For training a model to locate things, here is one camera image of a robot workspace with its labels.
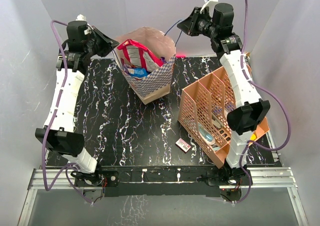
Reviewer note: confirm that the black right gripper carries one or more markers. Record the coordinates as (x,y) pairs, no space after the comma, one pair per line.
(190,25)

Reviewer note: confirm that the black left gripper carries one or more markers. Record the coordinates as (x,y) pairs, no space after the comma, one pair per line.
(108,44)

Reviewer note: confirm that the pink snack bag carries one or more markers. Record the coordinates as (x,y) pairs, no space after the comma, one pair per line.
(136,55)

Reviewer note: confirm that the checkered paper bag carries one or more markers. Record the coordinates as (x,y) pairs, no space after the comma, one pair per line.
(158,83)

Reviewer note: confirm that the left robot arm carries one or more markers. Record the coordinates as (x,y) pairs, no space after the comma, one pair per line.
(57,134)

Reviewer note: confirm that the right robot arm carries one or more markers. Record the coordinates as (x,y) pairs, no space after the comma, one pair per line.
(250,109)

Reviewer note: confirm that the blue snack packet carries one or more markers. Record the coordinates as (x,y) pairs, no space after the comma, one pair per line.
(137,72)

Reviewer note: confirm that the pink mesh file organizer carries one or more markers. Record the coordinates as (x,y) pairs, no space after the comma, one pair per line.
(208,101)

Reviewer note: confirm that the blue tape dispenser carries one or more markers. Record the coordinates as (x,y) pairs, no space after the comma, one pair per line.
(206,135)

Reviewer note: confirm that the small red white box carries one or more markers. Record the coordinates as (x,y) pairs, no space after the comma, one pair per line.
(184,146)

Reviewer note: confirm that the yellow object in organizer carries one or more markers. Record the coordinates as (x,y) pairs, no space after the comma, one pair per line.
(253,137)

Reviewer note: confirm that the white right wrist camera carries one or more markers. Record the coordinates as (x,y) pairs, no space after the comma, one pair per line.
(209,5)

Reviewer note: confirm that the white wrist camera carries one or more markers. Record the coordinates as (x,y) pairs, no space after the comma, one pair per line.
(209,5)
(83,24)

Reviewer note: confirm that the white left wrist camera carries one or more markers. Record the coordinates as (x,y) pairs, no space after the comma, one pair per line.
(83,24)

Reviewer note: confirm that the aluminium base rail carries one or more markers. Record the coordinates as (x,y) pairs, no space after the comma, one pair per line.
(192,180)

